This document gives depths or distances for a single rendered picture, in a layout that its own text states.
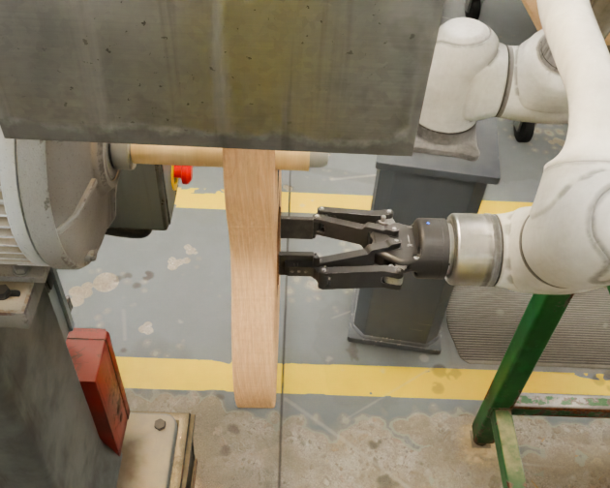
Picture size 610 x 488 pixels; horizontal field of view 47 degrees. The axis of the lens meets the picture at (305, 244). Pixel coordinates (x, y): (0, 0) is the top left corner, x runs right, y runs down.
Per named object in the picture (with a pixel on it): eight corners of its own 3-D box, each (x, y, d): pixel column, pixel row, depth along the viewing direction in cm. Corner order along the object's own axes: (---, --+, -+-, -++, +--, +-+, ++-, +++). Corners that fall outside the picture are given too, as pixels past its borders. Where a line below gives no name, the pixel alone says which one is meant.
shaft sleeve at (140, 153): (131, 165, 71) (130, 132, 70) (137, 162, 74) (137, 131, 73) (309, 172, 71) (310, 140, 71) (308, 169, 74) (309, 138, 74)
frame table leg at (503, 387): (471, 448, 187) (589, 208, 120) (468, 430, 191) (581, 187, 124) (491, 449, 187) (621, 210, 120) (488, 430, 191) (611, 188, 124)
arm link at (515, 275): (480, 214, 93) (511, 194, 80) (597, 217, 93) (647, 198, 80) (480, 296, 91) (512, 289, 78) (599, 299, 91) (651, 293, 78)
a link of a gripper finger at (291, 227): (313, 220, 88) (313, 216, 89) (258, 218, 88) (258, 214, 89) (312, 239, 90) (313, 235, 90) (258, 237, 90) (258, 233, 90)
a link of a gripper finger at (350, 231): (397, 232, 86) (400, 227, 87) (311, 212, 89) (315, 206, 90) (393, 259, 88) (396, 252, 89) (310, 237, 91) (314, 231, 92)
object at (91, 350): (1, 454, 147) (-57, 358, 120) (17, 401, 155) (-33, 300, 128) (121, 458, 148) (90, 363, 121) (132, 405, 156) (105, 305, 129)
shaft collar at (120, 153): (108, 170, 70) (108, 124, 69) (119, 167, 75) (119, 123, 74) (129, 171, 70) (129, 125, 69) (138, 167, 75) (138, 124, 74)
